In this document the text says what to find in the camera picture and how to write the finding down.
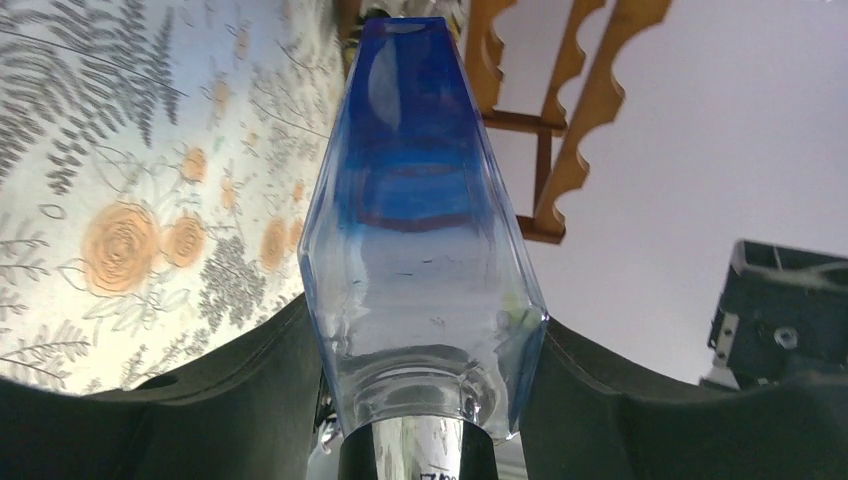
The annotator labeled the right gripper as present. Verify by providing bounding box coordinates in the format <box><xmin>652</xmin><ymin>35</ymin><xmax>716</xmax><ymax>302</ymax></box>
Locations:
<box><xmin>700</xmin><ymin>239</ymin><xmax>847</xmax><ymax>390</ymax></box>

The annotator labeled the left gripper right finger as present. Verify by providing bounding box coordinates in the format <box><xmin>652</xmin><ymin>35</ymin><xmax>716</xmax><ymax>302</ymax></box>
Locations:
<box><xmin>521</xmin><ymin>321</ymin><xmax>847</xmax><ymax>479</ymax></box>

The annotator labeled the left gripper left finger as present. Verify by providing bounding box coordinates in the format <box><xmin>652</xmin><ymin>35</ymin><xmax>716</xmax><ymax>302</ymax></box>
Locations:
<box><xmin>1</xmin><ymin>298</ymin><xmax>322</xmax><ymax>479</ymax></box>

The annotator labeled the blue glass bottle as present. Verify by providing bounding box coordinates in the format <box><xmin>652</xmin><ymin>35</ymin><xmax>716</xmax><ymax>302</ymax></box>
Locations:
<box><xmin>298</xmin><ymin>17</ymin><xmax>549</xmax><ymax>479</ymax></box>

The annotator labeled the wooden wine rack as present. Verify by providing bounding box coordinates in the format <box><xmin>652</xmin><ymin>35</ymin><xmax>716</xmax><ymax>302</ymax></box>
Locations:
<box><xmin>334</xmin><ymin>0</ymin><xmax>671</xmax><ymax>245</ymax></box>

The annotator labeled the floral tablecloth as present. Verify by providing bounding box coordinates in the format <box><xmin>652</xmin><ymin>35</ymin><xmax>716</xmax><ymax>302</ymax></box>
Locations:
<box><xmin>1</xmin><ymin>1</ymin><xmax>344</xmax><ymax>395</ymax></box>

